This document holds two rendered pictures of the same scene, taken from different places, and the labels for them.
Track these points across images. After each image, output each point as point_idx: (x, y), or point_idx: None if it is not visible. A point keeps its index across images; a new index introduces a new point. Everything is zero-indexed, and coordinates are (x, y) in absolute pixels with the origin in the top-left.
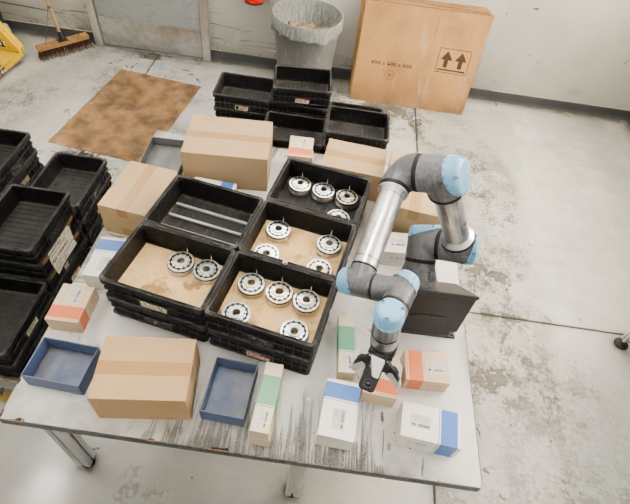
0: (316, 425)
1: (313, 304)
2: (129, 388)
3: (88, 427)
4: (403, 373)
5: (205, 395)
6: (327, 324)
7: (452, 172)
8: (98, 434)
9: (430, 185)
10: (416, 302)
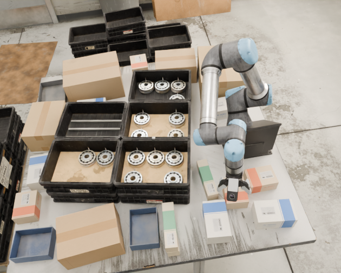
0: (204, 233)
1: (179, 158)
2: (82, 245)
3: None
4: None
5: (130, 235)
6: (191, 168)
7: (246, 50)
8: None
9: (234, 62)
10: None
